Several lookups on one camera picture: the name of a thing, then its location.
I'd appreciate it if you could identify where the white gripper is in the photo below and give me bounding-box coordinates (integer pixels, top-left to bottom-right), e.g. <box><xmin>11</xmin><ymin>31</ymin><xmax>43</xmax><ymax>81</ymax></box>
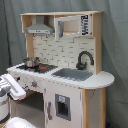
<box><xmin>0</xmin><ymin>74</ymin><xmax>26</xmax><ymax>100</ymax></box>

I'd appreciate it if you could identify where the white microwave door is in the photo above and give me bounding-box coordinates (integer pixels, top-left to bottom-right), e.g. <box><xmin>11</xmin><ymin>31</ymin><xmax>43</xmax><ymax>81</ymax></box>
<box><xmin>54</xmin><ymin>14</ymin><xmax>92</xmax><ymax>41</ymax></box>

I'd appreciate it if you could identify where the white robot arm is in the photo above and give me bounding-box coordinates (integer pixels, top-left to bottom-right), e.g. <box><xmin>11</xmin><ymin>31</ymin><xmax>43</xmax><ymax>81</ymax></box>
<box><xmin>0</xmin><ymin>74</ymin><xmax>36</xmax><ymax>128</ymax></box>

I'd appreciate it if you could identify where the wooden toy kitchen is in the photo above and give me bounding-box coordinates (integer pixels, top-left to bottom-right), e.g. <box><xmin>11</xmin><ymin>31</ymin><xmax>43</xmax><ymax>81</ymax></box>
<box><xmin>8</xmin><ymin>11</ymin><xmax>114</xmax><ymax>128</ymax></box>

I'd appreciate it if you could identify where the red right stove knob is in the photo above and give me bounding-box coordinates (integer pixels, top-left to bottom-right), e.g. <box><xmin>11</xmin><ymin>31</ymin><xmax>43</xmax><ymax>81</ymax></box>
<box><xmin>31</xmin><ymin>81</ymin><xmax>37</xmax><ymax>88</ymax></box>

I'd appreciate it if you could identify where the silver toy pot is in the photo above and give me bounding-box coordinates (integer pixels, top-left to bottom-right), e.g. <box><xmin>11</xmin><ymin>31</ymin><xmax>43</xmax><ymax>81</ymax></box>
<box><xmin>24</xmin><ymin>57</ymin><xmax>40</xmax><ymax>67</ymax></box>

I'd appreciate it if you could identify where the black toy stovetop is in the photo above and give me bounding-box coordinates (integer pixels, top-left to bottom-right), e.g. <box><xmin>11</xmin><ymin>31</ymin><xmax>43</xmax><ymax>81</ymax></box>
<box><xmin>19</xmin><ymin>63</ymin><xmax>55</xmax><ymax>74</ymax></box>

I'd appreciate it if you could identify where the white fridge door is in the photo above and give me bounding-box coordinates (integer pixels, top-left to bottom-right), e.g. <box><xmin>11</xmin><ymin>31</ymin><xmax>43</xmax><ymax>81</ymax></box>
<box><xmin>44</xmin><ymin>81</ymin><xmax>82</xmax><ymax>128</ymax></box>

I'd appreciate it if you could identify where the grey toy sink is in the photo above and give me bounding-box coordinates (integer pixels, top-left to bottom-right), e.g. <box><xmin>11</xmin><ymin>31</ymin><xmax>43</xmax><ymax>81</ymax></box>
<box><xmin>53</xmin><ymin>68</ymin><xmax>93</xmax><ymax>81</ymax></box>

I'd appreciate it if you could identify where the black toy faucet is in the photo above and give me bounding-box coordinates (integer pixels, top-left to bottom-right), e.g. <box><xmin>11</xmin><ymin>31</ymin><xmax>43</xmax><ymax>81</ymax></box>
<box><xmin>76</xmin><ymin>51</ymin><xmax>94</xmax><ymax>70</ymax></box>

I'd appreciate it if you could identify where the grey range hood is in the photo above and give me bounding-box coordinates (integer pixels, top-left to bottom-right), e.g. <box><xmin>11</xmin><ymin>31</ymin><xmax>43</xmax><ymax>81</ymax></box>
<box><xmin>25</xmin><ymin>16</ymin><xmax>53</xmax><ymax>35</ymax></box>

